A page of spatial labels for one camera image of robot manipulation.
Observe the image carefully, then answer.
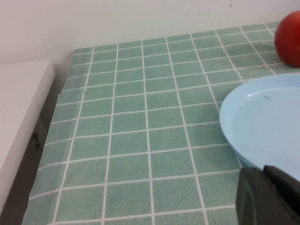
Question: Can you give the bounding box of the red apple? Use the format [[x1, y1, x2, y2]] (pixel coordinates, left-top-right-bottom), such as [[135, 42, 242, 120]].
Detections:
[[274, 10, 300, 68]]

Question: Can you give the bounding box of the green checked tablecloth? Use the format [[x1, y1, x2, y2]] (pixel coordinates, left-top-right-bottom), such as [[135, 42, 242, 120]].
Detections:
[[22, 21, 300, 225]]

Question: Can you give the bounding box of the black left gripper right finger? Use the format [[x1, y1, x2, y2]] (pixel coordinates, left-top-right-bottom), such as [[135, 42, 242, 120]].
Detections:
[[262, 165, 300, 225]]

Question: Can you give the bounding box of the white side cabinet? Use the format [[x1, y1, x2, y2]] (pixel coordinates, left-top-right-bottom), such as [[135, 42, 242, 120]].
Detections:
[[0, 59, 56, 192]]

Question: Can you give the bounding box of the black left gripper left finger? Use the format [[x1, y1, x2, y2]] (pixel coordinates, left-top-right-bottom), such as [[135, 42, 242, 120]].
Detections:
[[235, 166, 296, 225]]

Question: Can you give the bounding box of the light blue plastic plate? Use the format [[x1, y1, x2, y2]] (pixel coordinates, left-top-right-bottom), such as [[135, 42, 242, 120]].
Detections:
[[219, 73, 300, 182]]

